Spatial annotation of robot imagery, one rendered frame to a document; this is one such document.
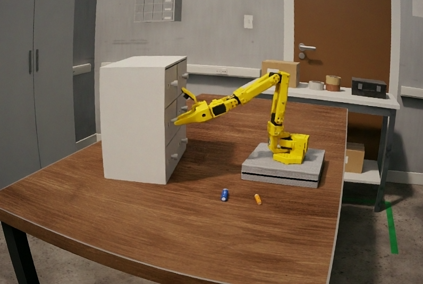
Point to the orange battery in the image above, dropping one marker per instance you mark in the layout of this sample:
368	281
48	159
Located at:
258	199

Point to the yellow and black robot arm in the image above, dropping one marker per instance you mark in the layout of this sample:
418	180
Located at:
291	150

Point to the grey drawer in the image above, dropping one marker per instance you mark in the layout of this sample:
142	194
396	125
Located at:
170	83
170	118
181	140
171	156
181	105
182	74

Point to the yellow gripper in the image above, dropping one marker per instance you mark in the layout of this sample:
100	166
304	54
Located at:
200	111

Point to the white chest of drawers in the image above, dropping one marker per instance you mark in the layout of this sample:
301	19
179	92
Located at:
132	118

